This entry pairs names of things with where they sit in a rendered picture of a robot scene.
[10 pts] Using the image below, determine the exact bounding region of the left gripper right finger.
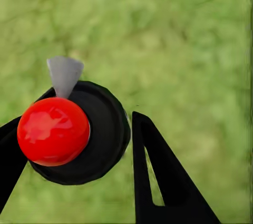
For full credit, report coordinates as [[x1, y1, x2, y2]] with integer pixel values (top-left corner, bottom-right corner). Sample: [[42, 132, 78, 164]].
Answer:
[[132, 112, 221, 224]]

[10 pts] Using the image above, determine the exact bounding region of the pesticide atomizer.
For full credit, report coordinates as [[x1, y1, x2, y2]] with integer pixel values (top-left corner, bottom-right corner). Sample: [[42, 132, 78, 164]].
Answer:
[[17, 57, 132, 186]]

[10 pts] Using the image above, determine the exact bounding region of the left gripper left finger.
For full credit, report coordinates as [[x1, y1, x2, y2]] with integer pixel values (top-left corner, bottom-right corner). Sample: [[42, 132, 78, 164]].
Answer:
[[0, 117, 28, 213]]

